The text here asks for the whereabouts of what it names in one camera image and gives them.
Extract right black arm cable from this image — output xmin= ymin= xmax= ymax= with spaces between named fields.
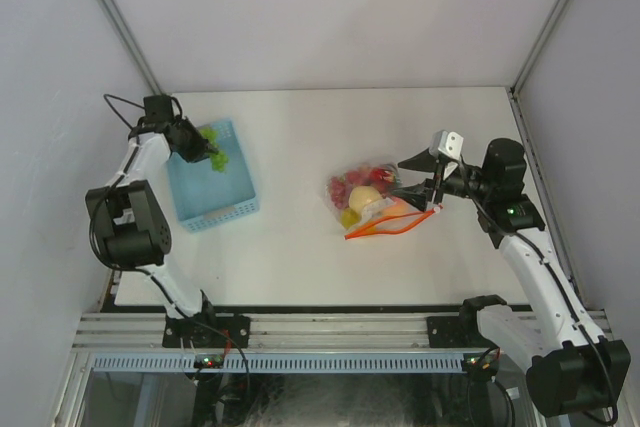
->
xmin=457 ymin=156 xmax=621 ymax=424

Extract light blue slotted cable duct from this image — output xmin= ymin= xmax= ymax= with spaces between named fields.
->
xmin=93 ymin=352 xmax=469 ymax=374

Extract light blue plastic basket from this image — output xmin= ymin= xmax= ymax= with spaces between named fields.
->
xmin=167 ymin=119 xmax=259 ymax=233

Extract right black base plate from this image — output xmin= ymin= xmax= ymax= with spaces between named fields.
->
xmin=426 ymin=315 xmax=495 ymax=349

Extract yellow fake pear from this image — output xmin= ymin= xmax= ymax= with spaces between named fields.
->
xmin=348 ymin=185 xmax=382 ymax=214

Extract clear zip top bag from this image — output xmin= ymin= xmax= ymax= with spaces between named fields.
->
xmin=323 ymin=160 xmax=443 ymax=241

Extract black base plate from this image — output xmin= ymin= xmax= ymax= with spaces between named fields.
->
xmin=426 ymin=315 xmax=495 ymax=349
xmin=161 ymin=315 xmax=251 ymax=349

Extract aluminium front rail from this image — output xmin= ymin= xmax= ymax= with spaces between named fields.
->
xmin=72 ymin=304 xmax=616 ymax=353

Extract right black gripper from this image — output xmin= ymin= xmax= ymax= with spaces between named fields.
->
xmin=389 ymin=148 xmax=494 ymax=211

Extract yellow fake lemon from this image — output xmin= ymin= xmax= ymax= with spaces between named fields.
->
xmin=340 ymin=207 xmax=361 ymax=230

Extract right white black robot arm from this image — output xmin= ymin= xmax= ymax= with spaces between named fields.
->
xmin=394 ymin=130 xmax=631 ymax=426

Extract red fake grape bunch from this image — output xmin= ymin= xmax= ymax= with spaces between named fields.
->
xmin=327 ymin=170 xmax=362 ymax=210

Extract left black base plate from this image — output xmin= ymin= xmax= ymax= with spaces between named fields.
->
xmin=161 ymin=315 xmax=251 ymax=349

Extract green fake grape bunch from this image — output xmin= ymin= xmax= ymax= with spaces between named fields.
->
xmin=200 ymin=127 xmax=229 ymax=173

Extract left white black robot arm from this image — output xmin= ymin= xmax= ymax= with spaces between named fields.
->
xmin=85 ymin=94 xmax=219 ymax=347

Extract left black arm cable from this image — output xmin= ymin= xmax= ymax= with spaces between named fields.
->
xmin=87 ymin=93 xmax=251 ymax=398

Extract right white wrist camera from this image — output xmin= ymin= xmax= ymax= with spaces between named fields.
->
xmin=429 ymin=130 xmax=464 ymax=161

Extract red fake strawberries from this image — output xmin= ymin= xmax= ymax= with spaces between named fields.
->
xmin=364 ymin=164 xmax=401 ymax=189

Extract orange fake peach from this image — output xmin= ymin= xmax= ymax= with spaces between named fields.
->
xmin=385 ymin=198 xmax=410 ymax=216

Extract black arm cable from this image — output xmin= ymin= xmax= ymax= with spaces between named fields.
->
xmin=87 ymin=93 xmax=251 ymax=398
xmin=457 ymin=156 xmax=621 ymax=424

